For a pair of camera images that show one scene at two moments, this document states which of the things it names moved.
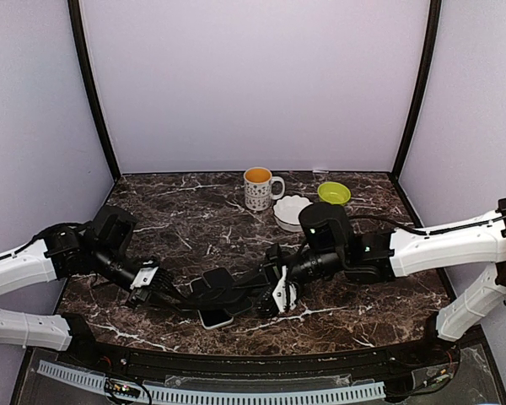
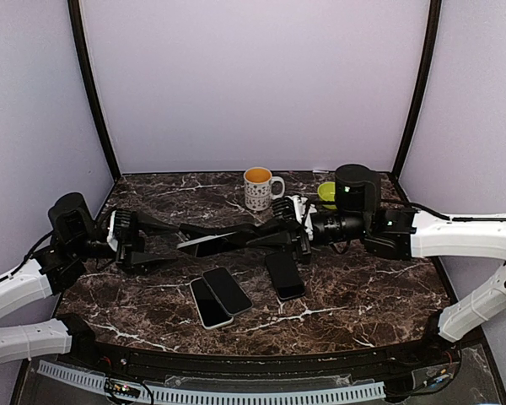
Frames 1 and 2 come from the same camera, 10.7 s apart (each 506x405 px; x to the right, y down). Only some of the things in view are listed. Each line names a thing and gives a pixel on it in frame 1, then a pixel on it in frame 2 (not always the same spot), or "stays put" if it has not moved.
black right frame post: [434, 9] stays put
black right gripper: [271, 267] -> [287, 233]
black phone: [233, 300] -> [212, 245]
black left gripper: [160, 282] -> [130, 255]
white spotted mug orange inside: [258, 188] stays put
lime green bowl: [334, 192] stays put
